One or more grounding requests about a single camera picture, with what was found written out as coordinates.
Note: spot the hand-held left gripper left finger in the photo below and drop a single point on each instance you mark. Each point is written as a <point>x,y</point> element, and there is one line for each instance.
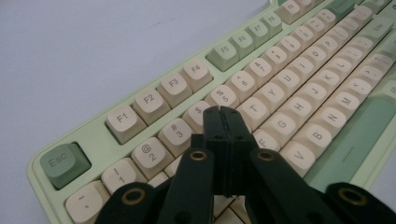
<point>214,140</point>

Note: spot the green and cream keyboard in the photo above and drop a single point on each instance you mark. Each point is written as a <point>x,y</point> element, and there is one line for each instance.
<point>280,93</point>

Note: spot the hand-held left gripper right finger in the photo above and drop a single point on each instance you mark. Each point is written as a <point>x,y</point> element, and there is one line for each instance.
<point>238,137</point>

